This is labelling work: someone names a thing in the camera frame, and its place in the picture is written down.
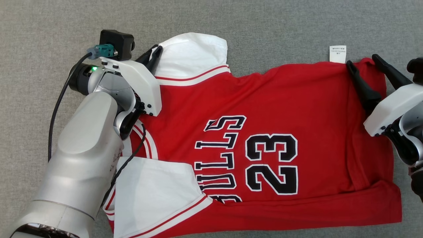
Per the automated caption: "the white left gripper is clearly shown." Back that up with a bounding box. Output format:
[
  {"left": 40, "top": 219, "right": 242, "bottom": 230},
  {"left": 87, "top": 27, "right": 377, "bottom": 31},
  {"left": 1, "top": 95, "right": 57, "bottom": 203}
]
[{"left": 98, "top": 46, "right": 164, "bottom": 117}]

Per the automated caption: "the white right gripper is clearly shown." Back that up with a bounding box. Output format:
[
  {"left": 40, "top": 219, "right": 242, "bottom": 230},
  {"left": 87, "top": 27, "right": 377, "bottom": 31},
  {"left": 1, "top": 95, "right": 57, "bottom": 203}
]
[{"left": 345, "top": 54, "right": 423, "bottom": 137}]

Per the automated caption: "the red and white basketball jersey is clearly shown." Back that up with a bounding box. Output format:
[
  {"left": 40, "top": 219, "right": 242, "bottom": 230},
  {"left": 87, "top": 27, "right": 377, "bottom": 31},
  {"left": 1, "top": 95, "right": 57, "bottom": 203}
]
[{"left": 102, "top": 32, "right": 403, "bottom": 238}]

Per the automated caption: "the teal left camera connector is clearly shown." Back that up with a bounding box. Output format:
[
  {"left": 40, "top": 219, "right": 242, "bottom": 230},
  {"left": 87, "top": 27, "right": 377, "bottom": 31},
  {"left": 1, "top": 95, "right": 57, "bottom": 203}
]
[{"left": 87, "top": 44, "right": 118, "bottom": 60}]

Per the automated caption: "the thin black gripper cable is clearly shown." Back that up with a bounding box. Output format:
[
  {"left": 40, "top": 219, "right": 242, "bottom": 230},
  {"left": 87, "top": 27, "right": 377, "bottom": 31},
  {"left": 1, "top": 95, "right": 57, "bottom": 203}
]
[{"left": 101, "top": 121, "right": 146, "bottom": 207}]

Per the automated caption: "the thick black camera cable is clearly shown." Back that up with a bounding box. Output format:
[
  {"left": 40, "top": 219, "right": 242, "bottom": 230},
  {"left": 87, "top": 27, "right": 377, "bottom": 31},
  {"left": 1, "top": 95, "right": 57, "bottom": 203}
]
[{"left": 48, "top": 52, "right": 95, "bottom": 162}]

